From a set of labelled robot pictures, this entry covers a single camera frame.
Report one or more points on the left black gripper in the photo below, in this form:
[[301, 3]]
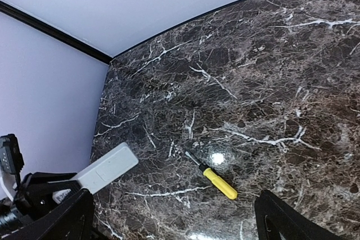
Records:
[[34, 199]]

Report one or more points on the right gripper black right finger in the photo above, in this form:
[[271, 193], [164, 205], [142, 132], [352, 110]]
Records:
[[275, 219]]

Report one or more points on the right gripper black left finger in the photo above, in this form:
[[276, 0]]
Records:
[[72, 219]]

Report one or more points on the yellow handled screwdriver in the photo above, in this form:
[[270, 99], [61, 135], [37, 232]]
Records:
[[215, 179]]

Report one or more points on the white remote control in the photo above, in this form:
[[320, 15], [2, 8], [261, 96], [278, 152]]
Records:
[[106, 169]]

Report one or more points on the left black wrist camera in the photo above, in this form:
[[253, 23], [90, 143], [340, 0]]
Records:
[[12, 163]]

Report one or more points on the left black frame post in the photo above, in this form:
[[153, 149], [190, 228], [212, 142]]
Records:
[[51, 31]]

